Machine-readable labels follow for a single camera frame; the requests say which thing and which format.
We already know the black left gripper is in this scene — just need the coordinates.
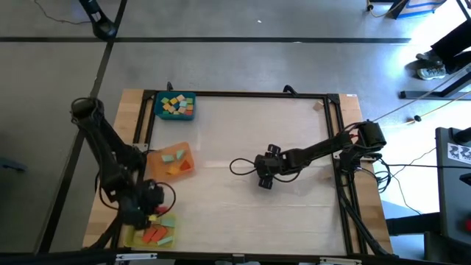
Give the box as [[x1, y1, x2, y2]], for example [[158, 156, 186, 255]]
[[123, 179, 165, 230]]

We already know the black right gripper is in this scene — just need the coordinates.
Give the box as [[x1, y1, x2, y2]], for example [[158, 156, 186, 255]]
[[254, 144, 297, 191]]

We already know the orange plastic tray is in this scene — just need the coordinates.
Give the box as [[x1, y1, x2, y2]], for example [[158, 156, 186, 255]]
[[146, 141, 196, 183]]

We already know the yellow plastic tray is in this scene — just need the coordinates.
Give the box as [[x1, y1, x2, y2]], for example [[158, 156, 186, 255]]
[[123, 213, 177, 250]]

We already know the blue plastic tray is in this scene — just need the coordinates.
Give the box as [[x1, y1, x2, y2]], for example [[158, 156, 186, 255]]
[[152, 90, 197, 121]]

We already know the black floor beam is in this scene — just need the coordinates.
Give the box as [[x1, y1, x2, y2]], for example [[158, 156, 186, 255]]
[[385, 211, 445, 237]]

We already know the black stand foot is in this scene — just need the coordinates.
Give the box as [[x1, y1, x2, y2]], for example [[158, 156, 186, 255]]
[[399, 68, 471, 101]]

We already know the black stand base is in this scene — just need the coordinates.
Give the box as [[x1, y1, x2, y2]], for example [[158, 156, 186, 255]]
[[78, 0, 119, 40]]

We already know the black machine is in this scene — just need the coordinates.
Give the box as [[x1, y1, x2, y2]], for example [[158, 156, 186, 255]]
[[435, 126, 471, 255]]

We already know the white black sticker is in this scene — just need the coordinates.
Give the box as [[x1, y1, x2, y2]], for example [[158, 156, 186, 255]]
[[447, 141, 471, 166]]

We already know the blue box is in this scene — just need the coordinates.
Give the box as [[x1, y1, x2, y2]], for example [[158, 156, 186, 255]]
[[389, 0, 449, 20]]

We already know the person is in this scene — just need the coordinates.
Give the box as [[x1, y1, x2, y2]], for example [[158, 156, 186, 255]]
[[404, 20, 471, 81]]

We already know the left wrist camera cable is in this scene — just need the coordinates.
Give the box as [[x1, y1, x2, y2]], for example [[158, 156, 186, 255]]
[[157, 181, 177, 217]]

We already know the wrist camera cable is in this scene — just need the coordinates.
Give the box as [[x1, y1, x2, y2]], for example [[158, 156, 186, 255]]
[[229, 158, 302, 184], [157, 181, 177, 217]]

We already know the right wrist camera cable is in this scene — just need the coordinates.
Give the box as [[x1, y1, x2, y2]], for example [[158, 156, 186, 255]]
[[229, 158, 302, 184]]

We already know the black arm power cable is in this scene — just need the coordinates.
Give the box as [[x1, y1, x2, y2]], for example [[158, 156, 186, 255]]
[[93, 171, 122, 211]]

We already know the black table frame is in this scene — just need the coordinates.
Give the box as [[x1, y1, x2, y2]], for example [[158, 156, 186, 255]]
[[83, 88, 394, 258]]

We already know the black cable bundle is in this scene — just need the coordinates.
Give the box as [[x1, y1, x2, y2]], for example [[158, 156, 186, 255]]
[[367, 158, 393, 194]]

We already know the long black cable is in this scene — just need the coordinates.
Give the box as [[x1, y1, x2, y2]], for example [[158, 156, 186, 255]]
[[382, 146, 439, 170]]

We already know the grey floor cable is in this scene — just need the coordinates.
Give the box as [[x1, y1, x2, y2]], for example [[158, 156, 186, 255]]
[[371, 62, 471, 123]]

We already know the long yellow floor cable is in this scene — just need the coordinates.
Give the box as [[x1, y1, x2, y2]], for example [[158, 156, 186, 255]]
[[386, 91, 471, 128]]

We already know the short yellow cable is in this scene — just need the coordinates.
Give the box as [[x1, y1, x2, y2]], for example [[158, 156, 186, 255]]
[[366, 0, 404, 18]]

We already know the thin black floor cable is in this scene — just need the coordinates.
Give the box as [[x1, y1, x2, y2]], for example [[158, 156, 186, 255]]
[[33, 0, 91, 26]]

